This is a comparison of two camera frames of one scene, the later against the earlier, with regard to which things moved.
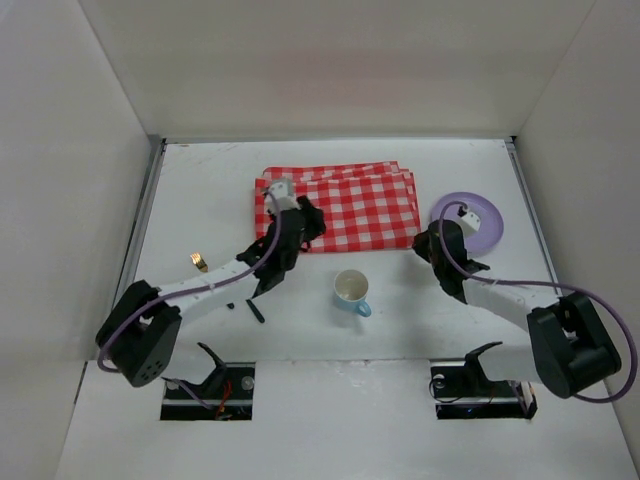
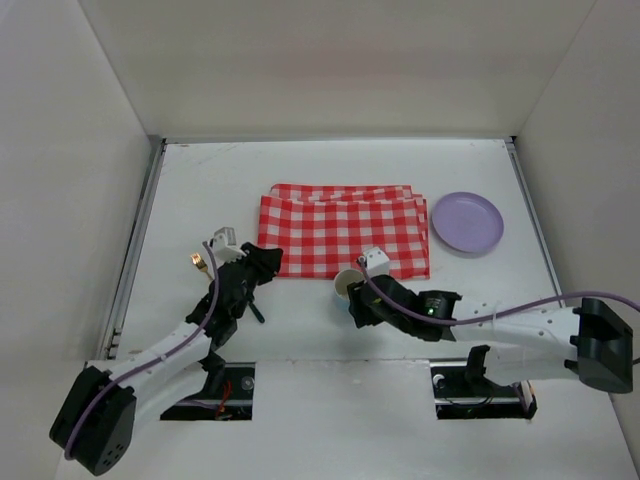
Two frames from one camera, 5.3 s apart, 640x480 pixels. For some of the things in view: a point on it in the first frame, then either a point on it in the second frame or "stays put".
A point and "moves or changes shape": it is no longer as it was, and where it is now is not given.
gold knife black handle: (258, 314) stays put
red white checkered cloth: (366, 206) moves or changes shape
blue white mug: (350, 291) stays put
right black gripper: (432, 240) to (368, 298)
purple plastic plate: (477, 243) stays put
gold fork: (199, 262) stays put
